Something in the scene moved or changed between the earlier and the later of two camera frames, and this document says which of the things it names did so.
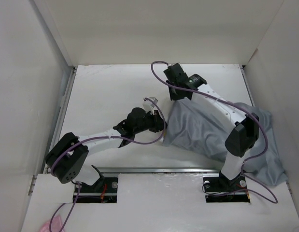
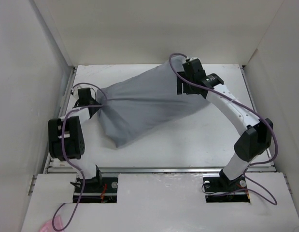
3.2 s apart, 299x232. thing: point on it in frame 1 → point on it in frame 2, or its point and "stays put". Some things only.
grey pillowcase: [189, 127] → [133, 107]
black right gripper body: [174, 94] → [187, 87]
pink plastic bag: [56, 225] stays put
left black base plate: [104, 190] stays put
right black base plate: [221, 189] stays put
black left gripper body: [149, 123] → [92, 102]
